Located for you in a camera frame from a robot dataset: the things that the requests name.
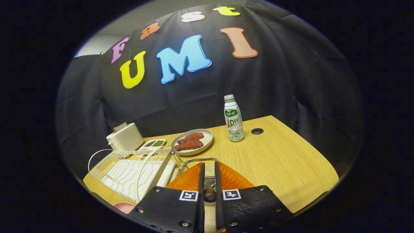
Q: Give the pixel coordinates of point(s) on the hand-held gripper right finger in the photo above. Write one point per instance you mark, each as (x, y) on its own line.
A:
(252, 207)

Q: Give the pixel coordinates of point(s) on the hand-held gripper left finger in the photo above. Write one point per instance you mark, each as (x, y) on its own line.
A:
(168, 207)

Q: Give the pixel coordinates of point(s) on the pink plate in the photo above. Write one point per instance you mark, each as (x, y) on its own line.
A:
(124, 207)

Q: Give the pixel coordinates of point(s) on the beige round plate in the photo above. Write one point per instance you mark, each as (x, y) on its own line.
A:
(207, 139)

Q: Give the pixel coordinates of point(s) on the white divided bean tray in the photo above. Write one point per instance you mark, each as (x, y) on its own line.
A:
(154, 144)

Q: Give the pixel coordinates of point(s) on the red meat piece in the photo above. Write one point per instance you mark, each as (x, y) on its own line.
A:
(192, 137)
(189, 145)

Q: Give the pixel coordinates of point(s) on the white toaster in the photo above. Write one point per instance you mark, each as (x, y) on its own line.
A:
(126, 139)

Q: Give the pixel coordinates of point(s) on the white green labelled drink bottle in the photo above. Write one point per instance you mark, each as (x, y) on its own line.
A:
(233, 119)

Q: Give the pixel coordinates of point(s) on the toast slice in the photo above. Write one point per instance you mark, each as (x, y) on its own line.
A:
(119, 127)

